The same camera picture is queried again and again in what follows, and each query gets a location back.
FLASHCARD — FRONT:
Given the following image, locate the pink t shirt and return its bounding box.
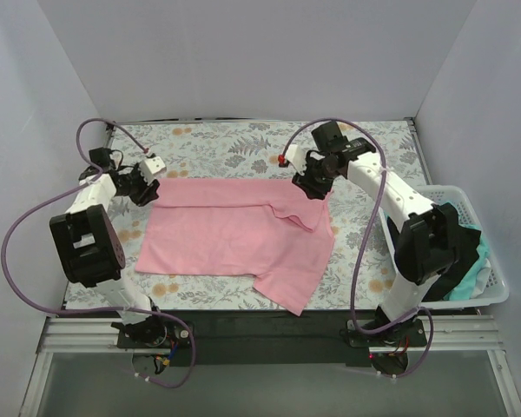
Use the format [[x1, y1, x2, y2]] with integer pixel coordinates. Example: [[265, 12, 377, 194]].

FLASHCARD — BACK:
[[135, 178, 334, 315]]

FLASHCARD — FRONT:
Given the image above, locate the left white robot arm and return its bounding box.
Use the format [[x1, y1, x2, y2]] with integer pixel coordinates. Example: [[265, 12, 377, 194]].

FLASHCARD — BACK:
[[49, 148, 168, 348]]

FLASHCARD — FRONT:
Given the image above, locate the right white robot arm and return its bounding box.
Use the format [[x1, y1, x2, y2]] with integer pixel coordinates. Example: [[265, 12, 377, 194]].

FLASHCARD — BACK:
[[279, 118, 461, 346]]

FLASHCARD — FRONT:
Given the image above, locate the white plastic laundry basket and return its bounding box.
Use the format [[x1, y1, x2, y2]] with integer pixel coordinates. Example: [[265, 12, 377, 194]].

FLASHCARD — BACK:
[[379, 181, 509, 319]]

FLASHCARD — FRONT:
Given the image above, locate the black t shirt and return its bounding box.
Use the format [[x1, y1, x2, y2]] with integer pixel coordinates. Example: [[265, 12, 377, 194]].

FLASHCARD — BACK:
[[386, 204, 474, 301]]

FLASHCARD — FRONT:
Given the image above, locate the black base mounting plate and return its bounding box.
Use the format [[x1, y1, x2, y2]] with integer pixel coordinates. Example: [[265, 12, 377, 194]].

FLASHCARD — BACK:
[[116, 310, 427, 367]]

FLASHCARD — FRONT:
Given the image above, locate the teal t shirt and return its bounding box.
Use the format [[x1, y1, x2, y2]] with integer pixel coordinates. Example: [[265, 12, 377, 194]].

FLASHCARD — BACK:
[[436, 219, 491, 301]]

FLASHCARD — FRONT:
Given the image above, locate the white t shirt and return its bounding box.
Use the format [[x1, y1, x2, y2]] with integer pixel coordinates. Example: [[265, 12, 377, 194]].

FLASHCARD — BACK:
[[472, 259, 492, 298]]

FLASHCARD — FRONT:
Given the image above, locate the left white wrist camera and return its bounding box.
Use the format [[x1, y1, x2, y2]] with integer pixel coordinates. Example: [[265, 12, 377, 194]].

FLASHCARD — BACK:
[[138, 156, 167, 185]]

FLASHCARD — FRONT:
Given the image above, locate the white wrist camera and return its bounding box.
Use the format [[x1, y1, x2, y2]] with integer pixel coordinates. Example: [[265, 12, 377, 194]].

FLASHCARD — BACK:
[[138, 156, 167, 185], [278, 144, 307, 175]]

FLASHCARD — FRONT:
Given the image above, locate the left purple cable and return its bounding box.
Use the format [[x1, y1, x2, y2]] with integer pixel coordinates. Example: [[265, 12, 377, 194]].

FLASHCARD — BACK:
[[1, 118, 198, 390]]

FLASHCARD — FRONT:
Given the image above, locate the purple cable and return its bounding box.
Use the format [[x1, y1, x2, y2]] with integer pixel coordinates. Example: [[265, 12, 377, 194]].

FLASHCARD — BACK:
[[278, 117, 435, 378], [1, 118, 198, 390]]

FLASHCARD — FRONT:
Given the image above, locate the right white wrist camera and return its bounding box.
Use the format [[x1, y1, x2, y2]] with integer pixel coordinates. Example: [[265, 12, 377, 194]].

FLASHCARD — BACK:
[[278, 144, 307, 175]]

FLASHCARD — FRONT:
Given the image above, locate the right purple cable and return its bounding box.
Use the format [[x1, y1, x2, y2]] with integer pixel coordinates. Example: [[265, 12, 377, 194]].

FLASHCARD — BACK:
[[278, 117, 435, 378]]

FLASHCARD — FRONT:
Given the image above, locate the aluminium frame rail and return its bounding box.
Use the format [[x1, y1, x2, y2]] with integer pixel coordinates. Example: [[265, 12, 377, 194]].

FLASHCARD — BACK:
[[37, 315, 504, 354]]

